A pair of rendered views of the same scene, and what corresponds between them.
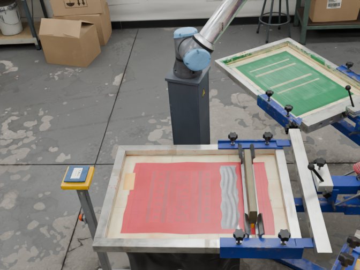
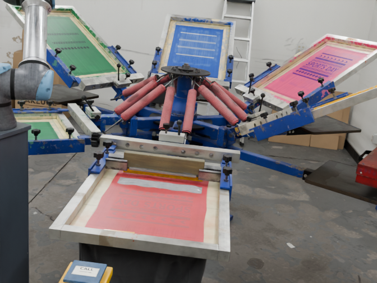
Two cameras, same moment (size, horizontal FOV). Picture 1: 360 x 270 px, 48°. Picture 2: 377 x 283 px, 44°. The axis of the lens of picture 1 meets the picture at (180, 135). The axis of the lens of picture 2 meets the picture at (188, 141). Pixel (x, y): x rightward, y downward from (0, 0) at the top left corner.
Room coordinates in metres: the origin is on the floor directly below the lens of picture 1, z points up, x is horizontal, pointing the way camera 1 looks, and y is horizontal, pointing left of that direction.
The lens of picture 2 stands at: (1.20, 1.64, 1.75)
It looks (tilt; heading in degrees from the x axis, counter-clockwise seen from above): 18 degrees down; 266
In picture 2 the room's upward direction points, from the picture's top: 6 degrees clockwise
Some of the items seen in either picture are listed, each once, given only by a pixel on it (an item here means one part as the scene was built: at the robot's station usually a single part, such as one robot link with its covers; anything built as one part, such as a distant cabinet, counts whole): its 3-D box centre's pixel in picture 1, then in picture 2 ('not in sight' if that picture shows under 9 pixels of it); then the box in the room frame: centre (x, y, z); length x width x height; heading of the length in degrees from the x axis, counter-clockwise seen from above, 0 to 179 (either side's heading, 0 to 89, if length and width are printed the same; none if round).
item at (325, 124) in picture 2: not in sight; (268, 130); (0.46, -1.37, 0.91); 1.34 x 0.40 x 0.08; 24
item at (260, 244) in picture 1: (260, 247); (225, 179); (0.89, -0.26, 0.97); 0.30 x 0.05 x 0.07; 84
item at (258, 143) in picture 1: (249, 148); (102, 164); (1.44, -0.33, 0.97); 0.30 x 0.05 x 0.07; 84
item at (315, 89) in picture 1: (309, 76); (25, 114); (1.90, -0.74, 1.05); 1.08 x 0.61 x 0.23; 24
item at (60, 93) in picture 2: not in sight; (101, 110); (1.61, -1.50, 0.91); 1.34 x 0.40 x 0.08; 144
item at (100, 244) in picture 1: (197, 192); (156, 194); (1.19, -0.06, 0.97); 0.79 x 0.58 x 0.04; 84
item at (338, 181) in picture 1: (334, 185); not in sight; (1.13, -0.61, 1.02); 0.17 x 0.06 x 0.05; 84
